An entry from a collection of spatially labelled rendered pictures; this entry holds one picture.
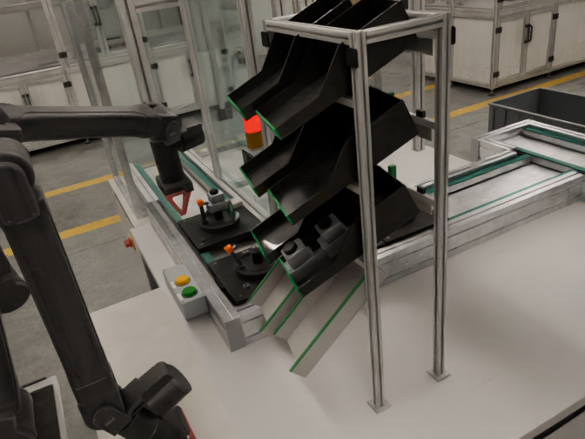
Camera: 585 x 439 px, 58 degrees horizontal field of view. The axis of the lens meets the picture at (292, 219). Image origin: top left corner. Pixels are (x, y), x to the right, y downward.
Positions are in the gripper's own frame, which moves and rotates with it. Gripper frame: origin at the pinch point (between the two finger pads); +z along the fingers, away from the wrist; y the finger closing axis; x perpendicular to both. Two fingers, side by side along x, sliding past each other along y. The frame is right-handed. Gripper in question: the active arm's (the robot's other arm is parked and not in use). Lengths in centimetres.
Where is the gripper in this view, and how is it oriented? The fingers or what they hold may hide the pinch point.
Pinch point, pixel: (182, 212)
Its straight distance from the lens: 132.1
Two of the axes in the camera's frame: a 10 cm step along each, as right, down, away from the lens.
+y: -4.5, -3.8, 8.1
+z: 1.5, 8.6, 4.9
